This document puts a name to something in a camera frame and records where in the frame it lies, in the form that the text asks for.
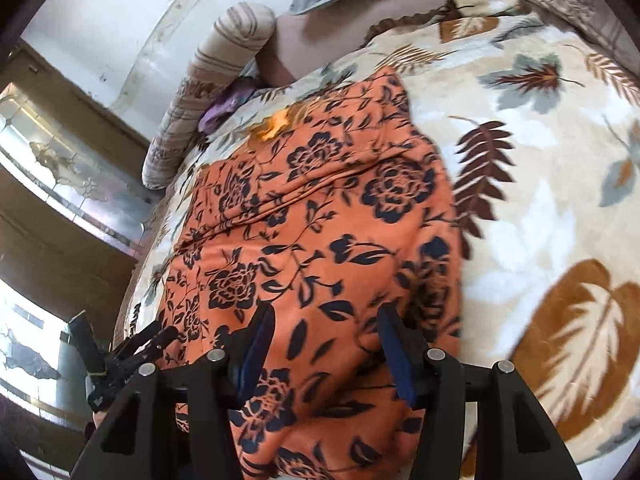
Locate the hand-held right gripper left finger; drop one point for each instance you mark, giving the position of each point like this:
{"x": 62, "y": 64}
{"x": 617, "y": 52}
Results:
{"x": 257, "y": 342}

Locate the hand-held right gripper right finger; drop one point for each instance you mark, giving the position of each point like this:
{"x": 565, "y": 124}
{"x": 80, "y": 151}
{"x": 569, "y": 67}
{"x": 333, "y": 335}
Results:
{"x": 397, "y": 355}

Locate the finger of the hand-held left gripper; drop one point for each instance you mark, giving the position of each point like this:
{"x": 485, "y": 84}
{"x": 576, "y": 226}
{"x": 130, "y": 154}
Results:
{"x": 135, "y": 357}
{"x": 152, "y": 337}

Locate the orange floral garment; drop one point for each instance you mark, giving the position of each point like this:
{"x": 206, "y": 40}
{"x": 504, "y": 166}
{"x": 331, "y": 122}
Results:
{"x": 320, "y": 220}

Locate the wooden glass-panel door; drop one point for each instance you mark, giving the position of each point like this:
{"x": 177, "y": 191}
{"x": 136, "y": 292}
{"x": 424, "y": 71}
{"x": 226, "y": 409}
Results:
{"x": 55, "y": 240}

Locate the leaf print blanket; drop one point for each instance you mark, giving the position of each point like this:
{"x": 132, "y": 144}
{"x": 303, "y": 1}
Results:
{"x": 540, "y": 185}

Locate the purple cloth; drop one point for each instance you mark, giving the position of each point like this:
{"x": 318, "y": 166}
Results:
{"x": 222, "y": 105}

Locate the striped bolster pillow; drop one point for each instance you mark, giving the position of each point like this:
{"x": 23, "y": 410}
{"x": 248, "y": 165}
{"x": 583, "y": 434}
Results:
{"x": 220, "y": 55}

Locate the pink bed sheet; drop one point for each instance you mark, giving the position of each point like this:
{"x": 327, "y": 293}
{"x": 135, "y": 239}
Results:
{"x": 340, "y": 30}

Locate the patterned brown pillow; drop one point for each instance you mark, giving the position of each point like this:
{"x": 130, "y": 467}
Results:
{"x": 585, "y": 5}

